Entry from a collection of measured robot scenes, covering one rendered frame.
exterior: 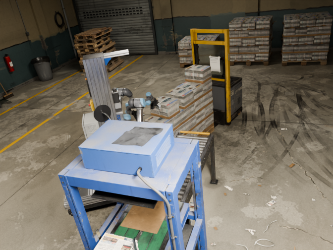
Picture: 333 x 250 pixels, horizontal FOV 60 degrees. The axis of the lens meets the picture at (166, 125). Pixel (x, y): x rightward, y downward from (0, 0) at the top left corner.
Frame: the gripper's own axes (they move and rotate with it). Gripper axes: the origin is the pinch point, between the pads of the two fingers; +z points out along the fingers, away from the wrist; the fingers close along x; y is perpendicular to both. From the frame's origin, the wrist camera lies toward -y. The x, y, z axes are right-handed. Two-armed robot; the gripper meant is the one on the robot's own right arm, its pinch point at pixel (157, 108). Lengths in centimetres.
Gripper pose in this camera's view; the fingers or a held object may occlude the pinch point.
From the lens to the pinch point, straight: 446.6
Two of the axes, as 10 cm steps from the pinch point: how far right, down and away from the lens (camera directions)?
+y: 4.8, -8.1, 3.4
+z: 4.1, 5.5, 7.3
